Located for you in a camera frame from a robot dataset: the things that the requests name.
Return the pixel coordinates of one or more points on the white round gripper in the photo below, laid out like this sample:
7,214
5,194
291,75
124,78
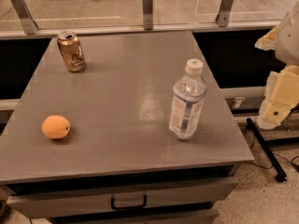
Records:
289,41

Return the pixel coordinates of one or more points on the clear plastic water bottle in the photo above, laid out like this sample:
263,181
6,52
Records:
189,93

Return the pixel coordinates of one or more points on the black metal stand leg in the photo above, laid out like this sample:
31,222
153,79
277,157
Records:
281,175

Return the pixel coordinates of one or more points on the crushed gold soda can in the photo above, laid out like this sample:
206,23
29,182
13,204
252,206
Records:
71,51

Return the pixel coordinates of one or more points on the orange fruit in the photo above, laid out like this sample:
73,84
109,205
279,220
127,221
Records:
55,127

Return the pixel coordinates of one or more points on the right metal railing bracket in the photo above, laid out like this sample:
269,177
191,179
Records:
223,15

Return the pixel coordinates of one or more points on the metal railing bracket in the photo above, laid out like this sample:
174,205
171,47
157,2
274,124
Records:
27,22
223,15
147,14

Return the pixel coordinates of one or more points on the middle metal railing bracket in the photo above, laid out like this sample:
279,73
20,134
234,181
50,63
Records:
147,14

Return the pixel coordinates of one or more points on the grey drawer with black handle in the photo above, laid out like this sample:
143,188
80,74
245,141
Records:
101,200

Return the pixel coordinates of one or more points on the left metal railing bracket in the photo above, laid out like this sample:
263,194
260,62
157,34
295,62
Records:
27,22

